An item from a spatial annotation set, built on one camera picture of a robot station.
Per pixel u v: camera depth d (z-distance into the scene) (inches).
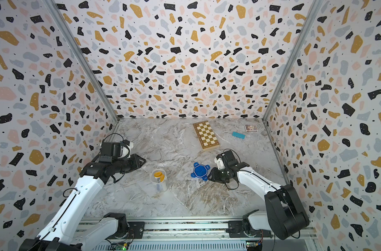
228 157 27.7
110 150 22.6
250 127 46.0
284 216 16.6
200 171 37.3
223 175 29.2
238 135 44.7
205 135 43.2
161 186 32.0
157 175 31.4
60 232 15.2
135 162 26.6
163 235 28.8
